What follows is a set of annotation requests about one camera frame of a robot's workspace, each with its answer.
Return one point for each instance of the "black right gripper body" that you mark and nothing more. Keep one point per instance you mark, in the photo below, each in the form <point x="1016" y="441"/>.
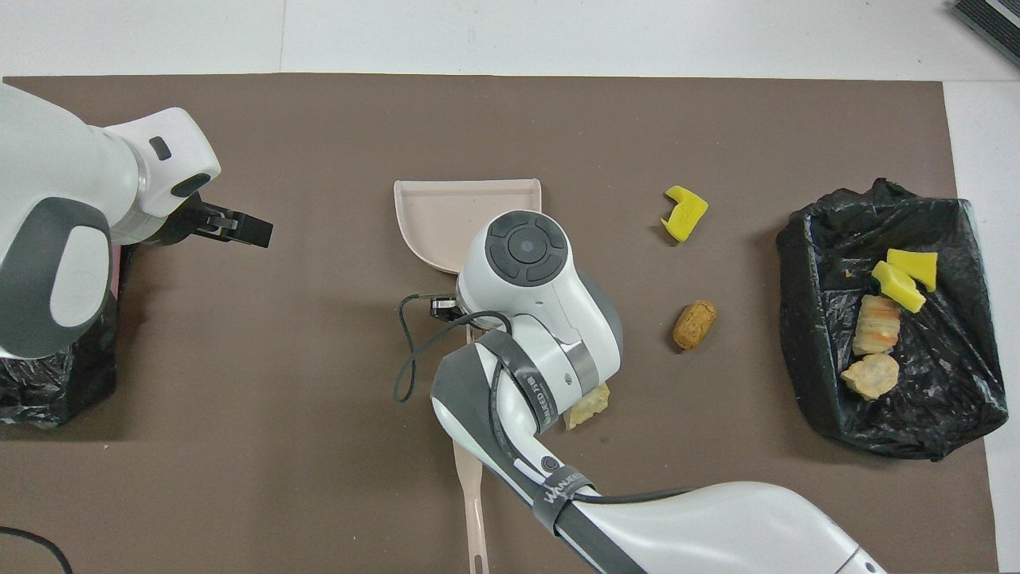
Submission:
<point x="446" y="308"/>

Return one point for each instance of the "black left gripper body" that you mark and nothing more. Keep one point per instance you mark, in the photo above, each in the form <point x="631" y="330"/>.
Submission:
<point x="187" y="227"/>

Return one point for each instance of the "beige plastic dustpan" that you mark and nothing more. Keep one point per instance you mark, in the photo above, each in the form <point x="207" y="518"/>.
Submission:
<point x="446" y="219"/>

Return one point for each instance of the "pale foam piece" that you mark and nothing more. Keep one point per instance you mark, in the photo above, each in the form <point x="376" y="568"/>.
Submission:
<point x="591" y="406"/>

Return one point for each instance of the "yellow sponge piece green layer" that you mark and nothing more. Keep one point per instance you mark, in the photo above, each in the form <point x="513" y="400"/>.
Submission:
<point x="896" y="284"/>

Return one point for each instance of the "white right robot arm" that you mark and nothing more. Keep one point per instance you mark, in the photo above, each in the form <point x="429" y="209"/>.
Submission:
<point x="550" y="319"/>

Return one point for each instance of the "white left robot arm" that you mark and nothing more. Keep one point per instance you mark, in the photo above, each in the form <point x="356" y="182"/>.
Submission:
<point x="48" y="175"/>

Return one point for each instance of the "pink bin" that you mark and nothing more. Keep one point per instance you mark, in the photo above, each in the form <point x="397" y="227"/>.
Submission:
<point x="116" y="271"/>

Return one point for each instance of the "black trash bag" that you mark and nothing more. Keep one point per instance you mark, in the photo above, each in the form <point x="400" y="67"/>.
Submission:
<point x="56" y="391"/>
<point x="956" y="383"/>

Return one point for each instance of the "brown paper table mat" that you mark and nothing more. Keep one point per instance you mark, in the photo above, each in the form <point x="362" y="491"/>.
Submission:
<point x="319" y="478"/>

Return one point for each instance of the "yellow bent sponge piece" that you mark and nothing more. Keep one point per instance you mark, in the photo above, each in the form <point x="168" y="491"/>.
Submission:
<point x="689" y="219"/>

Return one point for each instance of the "grey ribbed device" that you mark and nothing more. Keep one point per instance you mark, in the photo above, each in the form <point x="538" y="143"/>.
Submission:
<point x="992" y="20"/>

